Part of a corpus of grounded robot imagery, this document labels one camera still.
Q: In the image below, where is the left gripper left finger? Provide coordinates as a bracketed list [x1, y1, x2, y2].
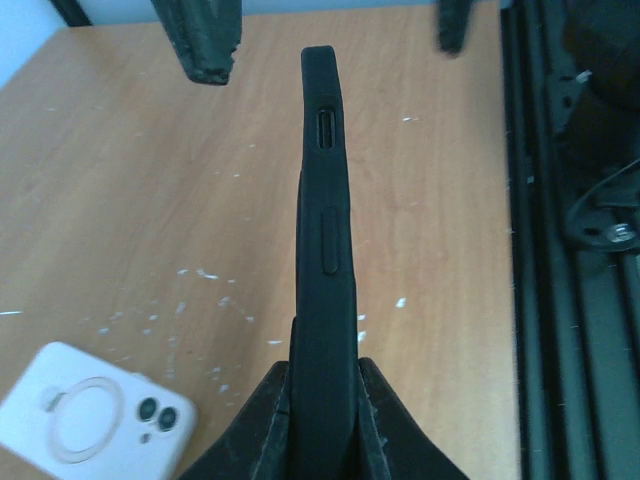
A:
[180, 361, 289, 479]

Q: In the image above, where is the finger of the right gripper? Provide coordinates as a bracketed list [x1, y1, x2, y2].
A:
[437, 0, 473, 54]
[152, 0, 243, 85]

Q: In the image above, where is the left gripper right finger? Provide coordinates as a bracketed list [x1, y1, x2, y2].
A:
[357, 357, 466, 480]

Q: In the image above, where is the black phone case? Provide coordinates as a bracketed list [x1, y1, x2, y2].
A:
[288, 46, 358, 479]

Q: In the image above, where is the pink phone case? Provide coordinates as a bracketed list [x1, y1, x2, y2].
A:
[1, 342, 197, 479]

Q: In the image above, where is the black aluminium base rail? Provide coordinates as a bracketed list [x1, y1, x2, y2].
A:
[501, 1, 639, 479]

